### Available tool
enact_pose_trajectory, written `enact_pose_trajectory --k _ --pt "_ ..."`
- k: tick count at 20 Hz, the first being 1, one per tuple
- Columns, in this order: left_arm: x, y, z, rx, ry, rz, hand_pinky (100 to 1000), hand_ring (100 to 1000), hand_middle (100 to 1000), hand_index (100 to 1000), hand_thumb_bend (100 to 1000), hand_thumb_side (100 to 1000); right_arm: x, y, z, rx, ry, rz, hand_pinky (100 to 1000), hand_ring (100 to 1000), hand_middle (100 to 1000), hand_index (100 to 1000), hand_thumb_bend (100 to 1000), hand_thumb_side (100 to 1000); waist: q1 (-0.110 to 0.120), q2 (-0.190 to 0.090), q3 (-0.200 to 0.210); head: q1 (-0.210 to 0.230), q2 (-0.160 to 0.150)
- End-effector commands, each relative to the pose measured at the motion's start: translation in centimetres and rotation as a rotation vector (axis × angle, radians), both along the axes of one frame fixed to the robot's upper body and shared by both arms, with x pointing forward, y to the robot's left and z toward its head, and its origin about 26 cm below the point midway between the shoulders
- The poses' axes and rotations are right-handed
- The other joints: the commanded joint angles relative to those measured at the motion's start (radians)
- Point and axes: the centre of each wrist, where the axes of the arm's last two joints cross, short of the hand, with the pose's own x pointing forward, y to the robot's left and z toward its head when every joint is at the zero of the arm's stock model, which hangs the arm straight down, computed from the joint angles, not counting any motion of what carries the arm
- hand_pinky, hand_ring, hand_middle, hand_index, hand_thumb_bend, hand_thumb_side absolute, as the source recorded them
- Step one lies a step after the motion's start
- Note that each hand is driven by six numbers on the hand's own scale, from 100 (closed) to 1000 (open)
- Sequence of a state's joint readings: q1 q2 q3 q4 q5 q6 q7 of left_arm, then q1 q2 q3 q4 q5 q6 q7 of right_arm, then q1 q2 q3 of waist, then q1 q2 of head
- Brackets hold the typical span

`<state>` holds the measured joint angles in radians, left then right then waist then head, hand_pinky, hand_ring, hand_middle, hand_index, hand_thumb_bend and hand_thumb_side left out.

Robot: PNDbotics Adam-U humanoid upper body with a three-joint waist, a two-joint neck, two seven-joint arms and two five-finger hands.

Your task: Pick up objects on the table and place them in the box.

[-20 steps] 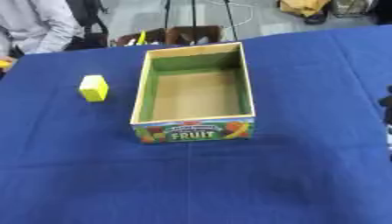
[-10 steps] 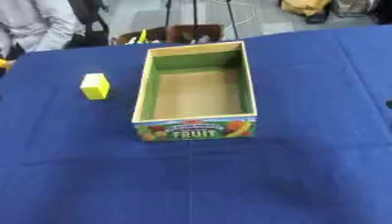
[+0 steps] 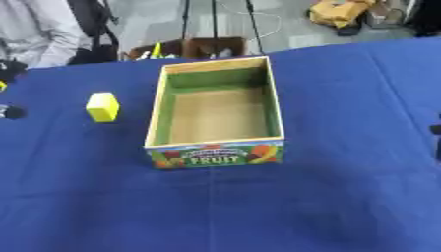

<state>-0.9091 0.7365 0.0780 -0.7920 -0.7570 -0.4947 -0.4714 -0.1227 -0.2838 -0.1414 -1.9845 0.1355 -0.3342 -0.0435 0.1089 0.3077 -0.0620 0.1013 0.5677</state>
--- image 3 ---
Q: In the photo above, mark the brown cardboard box with items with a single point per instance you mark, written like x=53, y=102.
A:
x=189, y=48

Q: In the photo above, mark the person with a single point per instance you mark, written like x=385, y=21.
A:
x=40, y=31

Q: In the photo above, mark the yellow rectangular block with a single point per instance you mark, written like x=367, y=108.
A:
x=103, y=107

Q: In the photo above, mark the open cardboard box green inside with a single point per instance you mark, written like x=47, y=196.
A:
x=218, y=114

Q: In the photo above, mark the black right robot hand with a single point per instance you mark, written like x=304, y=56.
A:
x=437, y=138

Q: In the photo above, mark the grey bag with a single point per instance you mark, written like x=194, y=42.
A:
x=386, y=14

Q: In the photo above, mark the black shoulder bag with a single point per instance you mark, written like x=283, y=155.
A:
x=95, y=32

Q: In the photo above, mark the yellow bag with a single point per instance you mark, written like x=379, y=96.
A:
x=339, y=12

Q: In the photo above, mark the black tripod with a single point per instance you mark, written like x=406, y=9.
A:
x=215, y=23

